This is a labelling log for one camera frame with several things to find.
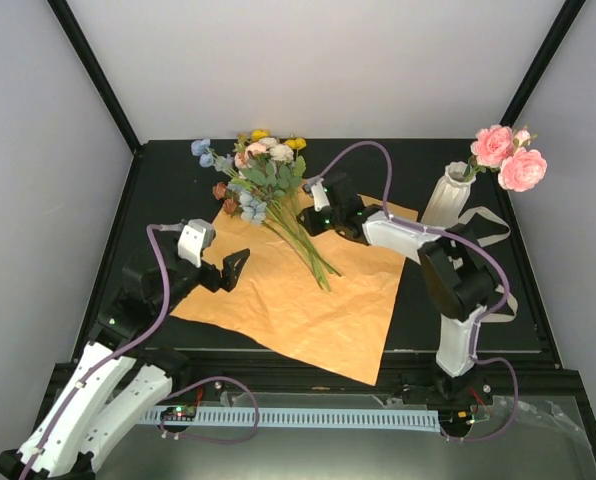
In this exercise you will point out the white ribbed vase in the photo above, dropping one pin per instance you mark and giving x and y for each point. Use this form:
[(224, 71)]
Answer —
[(449, 197)]

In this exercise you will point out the right black frame post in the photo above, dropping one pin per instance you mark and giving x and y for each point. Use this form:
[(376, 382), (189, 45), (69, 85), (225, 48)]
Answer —
[(550, 45)]

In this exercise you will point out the left circuit board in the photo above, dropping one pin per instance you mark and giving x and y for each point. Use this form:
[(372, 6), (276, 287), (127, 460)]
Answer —
[(179, 413)]

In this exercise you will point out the circuit board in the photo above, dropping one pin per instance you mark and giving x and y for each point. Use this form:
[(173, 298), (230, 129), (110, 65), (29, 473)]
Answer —
[(467, 418), (179, 413)]

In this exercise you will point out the left black frame post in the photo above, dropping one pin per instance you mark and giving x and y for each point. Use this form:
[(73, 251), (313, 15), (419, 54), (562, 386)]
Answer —
[(81, 46)]

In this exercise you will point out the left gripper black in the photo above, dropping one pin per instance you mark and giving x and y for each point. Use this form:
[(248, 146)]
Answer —
[(229, 275)]

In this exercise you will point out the pink rose stem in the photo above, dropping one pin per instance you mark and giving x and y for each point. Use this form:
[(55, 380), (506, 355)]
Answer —
[(508, 154)]

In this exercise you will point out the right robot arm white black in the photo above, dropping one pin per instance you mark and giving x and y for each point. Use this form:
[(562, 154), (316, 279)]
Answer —
[(458, 279)]

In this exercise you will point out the light blue cable duct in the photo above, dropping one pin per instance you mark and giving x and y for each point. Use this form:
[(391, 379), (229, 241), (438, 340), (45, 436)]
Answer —
[(314, 418)]

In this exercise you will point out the cream ribbon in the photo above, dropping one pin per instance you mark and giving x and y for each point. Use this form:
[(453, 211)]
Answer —
[(488, 240)]

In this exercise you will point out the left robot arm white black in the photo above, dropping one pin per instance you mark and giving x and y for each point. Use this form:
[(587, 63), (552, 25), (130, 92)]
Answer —
[(116, 381)]

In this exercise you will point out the orange wrapping paper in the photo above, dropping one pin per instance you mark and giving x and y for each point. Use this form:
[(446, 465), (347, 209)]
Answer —
[(278, 304)]

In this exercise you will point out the black frame post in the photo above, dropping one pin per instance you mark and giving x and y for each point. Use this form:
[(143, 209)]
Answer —
[(81, 46), (550, 45)]

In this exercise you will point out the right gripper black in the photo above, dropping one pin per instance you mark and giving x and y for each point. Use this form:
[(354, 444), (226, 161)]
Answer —
[(311, 225)]

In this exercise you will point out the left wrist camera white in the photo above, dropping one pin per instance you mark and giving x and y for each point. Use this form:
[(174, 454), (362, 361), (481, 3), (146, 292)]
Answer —
[(195, 237)]

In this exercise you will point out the artificial flower bunch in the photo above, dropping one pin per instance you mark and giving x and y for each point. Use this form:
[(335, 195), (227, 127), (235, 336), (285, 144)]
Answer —
[(266, 176)]

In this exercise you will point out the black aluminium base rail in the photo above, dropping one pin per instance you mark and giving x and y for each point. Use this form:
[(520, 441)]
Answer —
[(413, 378)]

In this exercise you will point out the right circuit board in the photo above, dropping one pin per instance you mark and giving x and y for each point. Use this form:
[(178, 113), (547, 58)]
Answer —
[(467, 418)]

